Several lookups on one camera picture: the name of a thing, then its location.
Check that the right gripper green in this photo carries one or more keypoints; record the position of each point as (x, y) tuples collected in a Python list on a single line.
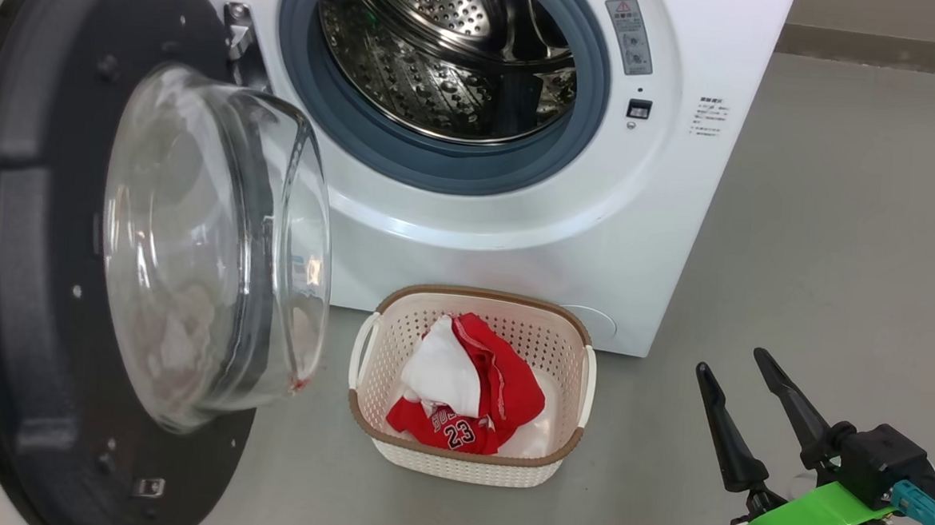
[(798, 520)]

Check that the red basketball jersey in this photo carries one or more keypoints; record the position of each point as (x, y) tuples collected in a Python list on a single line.
[(509, 377)]

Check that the white garment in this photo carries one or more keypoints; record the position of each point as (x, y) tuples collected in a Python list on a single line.
[(442, 373)]

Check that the black washing machine glass door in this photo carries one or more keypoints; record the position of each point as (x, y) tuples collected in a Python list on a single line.
[(39, 192)]

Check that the white front-load washing machine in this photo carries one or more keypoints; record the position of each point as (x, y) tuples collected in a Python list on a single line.
[(677, 225)]

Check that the cream perforated laundry basket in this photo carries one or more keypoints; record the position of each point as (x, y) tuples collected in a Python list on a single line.
[(457, 466)]

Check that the dark skirting board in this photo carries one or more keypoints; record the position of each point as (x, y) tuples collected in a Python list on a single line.
[(887, 52)]

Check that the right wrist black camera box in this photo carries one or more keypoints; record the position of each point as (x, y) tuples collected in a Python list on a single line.
[(885, 464)]

